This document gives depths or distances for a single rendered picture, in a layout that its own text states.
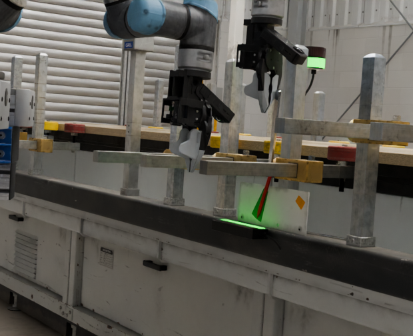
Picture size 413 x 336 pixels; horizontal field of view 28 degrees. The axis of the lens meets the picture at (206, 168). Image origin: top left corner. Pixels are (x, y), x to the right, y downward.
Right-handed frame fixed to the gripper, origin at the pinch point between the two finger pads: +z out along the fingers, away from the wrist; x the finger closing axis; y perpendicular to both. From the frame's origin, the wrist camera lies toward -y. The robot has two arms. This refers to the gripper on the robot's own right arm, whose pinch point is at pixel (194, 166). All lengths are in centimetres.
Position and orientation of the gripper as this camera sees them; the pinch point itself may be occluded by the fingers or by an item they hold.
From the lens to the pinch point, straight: 178.1
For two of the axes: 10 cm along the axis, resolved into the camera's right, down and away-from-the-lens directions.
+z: -0.9, 10.0, 0.0
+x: 5.7, 0.5, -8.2
